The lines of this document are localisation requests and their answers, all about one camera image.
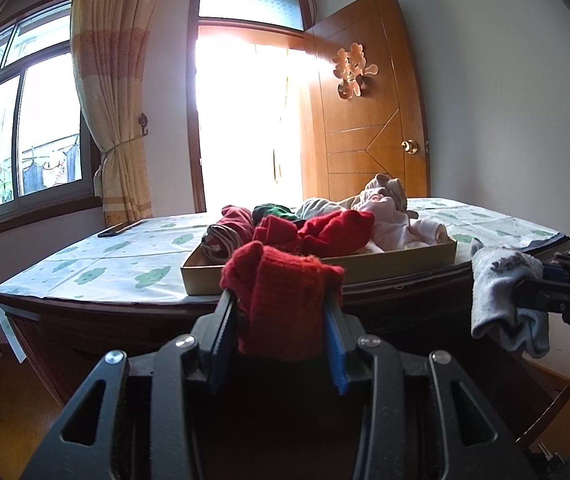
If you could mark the gold paper-cut door decoration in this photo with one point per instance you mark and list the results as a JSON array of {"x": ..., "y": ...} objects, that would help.
[{"x": 355, "y": 70}]

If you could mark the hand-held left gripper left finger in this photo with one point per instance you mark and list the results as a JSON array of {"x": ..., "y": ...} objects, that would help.
[{"x": 219, "y": 360}]

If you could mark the red underwear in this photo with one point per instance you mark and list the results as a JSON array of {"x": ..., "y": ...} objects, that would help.
[{"x": 335, "y": 232}]

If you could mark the brass door knob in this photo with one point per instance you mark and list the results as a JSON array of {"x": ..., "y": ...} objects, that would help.
[{"x": 410, "y": 146}]

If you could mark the frosted transom window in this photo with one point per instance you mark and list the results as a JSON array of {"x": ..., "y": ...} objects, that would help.
[{"x": 250, "y": 7}]

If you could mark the maroon underwear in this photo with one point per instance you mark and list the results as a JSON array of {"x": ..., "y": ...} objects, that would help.
[{"x": 232, "y": 220}]

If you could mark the grey blue sock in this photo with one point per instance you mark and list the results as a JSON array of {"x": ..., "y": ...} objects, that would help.
[{"x": 505, "y": 300}]

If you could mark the pale beige underwear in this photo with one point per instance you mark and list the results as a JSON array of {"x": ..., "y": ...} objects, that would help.
[{"x": 430, "y": 230}]

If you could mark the bright red sock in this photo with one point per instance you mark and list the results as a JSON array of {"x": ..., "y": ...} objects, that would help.
[{"x": 280, "y": 300}]

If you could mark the pink underwear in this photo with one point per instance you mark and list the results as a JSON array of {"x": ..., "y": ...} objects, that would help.
[{"x": 390, "y": 225}]

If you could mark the laundry on clothesline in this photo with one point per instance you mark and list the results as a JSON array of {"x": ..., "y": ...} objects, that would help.
[{"x": 40, "y": 172}]

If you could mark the black smartphone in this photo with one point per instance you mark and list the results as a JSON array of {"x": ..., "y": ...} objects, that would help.
[{"x": 117, "y": 230}]

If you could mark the green underwear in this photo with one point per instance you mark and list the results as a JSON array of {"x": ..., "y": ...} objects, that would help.
[{"x": 275, "y": 210}]

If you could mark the table with cloud-print cloth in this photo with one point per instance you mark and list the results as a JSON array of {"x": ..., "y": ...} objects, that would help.
[{"x": 115, "y": 265}]

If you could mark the cardboard box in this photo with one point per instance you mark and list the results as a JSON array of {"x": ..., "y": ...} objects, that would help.
[{"x": 365, "y": 266}]

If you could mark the dark wooden cabinet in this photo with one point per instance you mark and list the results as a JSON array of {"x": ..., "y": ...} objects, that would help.
[{"x": 115, "y": 330}]

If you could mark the grey white sock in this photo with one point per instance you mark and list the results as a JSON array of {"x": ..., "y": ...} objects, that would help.
[{"x": 322, "y": 207}]

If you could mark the sliding glass window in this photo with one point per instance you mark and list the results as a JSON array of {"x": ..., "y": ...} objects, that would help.
[{"x": 30, "y": 135}]

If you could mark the metal curtain hook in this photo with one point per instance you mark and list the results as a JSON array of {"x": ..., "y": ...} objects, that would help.
[{"x": 143, "y": 125}]

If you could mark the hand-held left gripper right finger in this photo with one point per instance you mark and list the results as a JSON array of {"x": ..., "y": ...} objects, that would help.
[{"x": 337, "y": 360}]

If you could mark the tied yellow curtain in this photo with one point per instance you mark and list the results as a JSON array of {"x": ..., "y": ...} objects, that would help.
[{"x": 115, "y": 85}]

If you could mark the wooden door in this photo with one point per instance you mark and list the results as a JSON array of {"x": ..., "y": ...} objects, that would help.
[{"x": 365, "y": 125}]

